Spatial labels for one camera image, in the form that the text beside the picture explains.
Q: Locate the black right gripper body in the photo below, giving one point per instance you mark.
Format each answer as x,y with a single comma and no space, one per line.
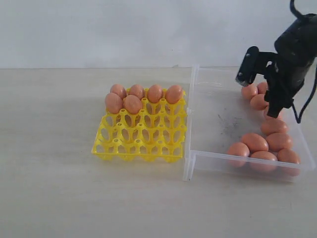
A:
284,82

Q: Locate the clear plastic bin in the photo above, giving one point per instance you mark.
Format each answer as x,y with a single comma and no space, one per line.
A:
218,116

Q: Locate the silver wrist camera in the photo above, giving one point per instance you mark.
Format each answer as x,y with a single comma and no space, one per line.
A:
254,62

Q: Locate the yellow plastic egg tray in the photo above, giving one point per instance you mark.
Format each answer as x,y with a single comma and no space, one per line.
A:
156,131

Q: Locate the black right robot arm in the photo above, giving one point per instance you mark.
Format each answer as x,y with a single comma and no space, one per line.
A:
296,50

